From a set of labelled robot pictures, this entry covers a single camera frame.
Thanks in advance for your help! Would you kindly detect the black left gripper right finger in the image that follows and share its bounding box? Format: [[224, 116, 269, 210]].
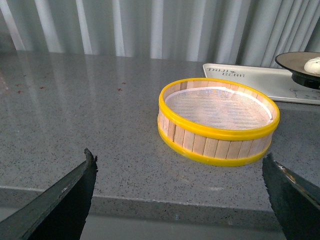
[[262, 153, 320, 240]]

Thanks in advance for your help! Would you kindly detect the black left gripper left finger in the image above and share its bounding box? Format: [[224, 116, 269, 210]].
[[0, 148, 98, 240]]

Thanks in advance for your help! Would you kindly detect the brown plate with black rim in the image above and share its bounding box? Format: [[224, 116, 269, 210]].
[[275, 52, 320, 90]]

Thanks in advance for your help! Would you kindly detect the white steamed bun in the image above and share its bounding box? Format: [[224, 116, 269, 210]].
[[303, 57, 320, 75]]

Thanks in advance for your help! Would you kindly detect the white rectangular bear tray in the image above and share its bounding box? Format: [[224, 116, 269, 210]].
[[203, 63, 320, 105]]

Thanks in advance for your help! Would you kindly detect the yellow rimmed bamboo steamer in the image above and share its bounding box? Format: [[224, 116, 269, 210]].
[[157, 78, 280, 167]]

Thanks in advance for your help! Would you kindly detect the grey pleated curtain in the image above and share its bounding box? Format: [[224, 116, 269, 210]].
[[0, 0, 320, 67]]

